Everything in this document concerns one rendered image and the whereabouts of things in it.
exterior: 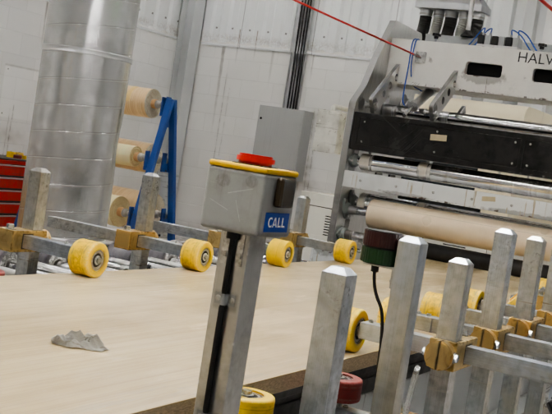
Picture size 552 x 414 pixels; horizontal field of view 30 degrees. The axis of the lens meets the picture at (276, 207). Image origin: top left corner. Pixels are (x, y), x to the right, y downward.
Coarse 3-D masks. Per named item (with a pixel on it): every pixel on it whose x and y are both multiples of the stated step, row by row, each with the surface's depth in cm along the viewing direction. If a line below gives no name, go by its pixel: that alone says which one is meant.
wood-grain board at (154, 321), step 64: (0, 320) 166; (64, 320) 174; (128, 320) 183; (192, 320) 194; (256, 320) 205; (0, 384) 127; (64, 384) 132; (128, 384) 137; (192, 384) 143; (256, 384) 152
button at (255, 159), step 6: (240, 156) 105; (246, 156) 105; (252, 156) 105; (258, 156) 105; (264, 156) 105; (246, 162) 105; (252, 162) 105; (258, 162) 105; (264, 162) 105; (270, 162) 105
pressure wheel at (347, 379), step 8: (344, 376) 163; (352, 376) 163; (344, 384) 158; (352, 384) 158; (360, 384) 159; (344, 392) 158; (352, 392) 158; (360, 392) 160; (344, 400) 158; (352, 400) 159
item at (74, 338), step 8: (56, 336) 155; (64, 336) 156; (72, 336) 156; (80, 336) 157; (88, 336) 159; (96, 336) 156; (64, 344) 154; (72, 344) 154; (80, 344) 155; (88, 344) 155; (96, 344) 155
